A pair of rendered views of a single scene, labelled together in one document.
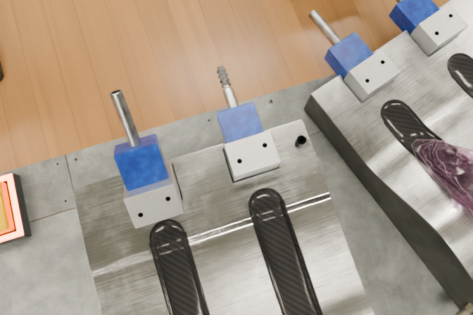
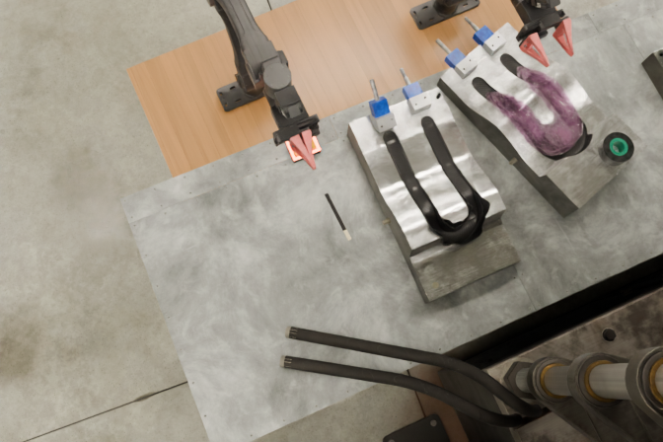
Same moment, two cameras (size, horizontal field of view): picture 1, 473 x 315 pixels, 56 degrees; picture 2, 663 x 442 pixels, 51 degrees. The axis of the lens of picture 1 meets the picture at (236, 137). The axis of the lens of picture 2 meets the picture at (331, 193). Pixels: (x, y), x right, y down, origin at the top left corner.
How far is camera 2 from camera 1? 1.39 m
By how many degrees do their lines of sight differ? 2
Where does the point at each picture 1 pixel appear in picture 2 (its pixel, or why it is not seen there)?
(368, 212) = (471, 129)
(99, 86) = (337, 83)
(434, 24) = (491, 41)
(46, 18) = (305, 52)
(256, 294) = (427, 156)
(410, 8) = (480, 35)
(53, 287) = (334, 173)
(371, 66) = (465, 62)
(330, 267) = (455, 143)
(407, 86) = (481, 70)
